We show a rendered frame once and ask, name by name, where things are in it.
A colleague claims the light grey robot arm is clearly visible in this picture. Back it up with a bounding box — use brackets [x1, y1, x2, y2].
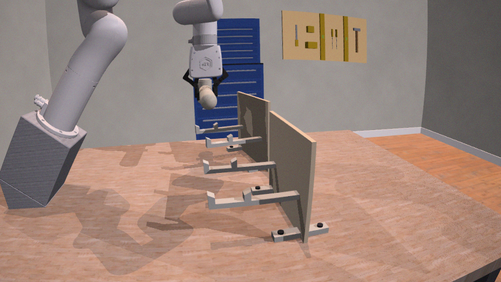
[34, 0, 223, 138]

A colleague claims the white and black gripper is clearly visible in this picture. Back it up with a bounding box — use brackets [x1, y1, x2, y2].
[183, 44, 229, 100]

